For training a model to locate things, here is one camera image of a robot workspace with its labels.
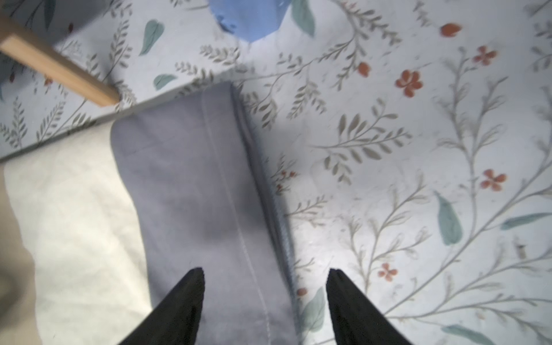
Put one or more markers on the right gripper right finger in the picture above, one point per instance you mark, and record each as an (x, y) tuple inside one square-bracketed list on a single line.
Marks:
[(355, 320)]

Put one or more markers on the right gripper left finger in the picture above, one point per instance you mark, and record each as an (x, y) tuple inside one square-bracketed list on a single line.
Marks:
[(175, 321)]

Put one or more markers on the beige grey pillowcase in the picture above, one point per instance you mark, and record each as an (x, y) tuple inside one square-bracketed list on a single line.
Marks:
[(97, 229)]

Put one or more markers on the floral table mat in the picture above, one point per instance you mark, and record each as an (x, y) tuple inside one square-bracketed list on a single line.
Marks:
[(406, 143)]

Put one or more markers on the blue desk lamp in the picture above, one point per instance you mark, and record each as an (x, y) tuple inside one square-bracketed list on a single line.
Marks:
[(249, 20)]

